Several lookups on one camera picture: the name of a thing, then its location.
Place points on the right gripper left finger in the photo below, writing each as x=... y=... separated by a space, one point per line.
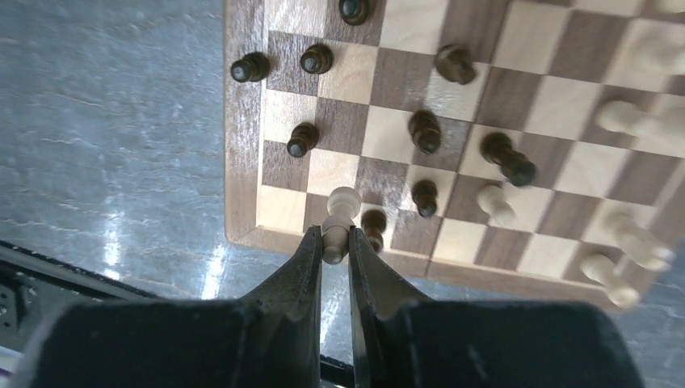
x=281 y=346

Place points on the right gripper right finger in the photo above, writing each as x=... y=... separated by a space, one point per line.
x=382 y=337

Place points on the light chess pawn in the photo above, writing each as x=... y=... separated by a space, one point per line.
x=343 y=205

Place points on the wooden chess board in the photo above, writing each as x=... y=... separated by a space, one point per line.
x=525 y=147

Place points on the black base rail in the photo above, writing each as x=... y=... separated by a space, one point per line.
x=34 y=285

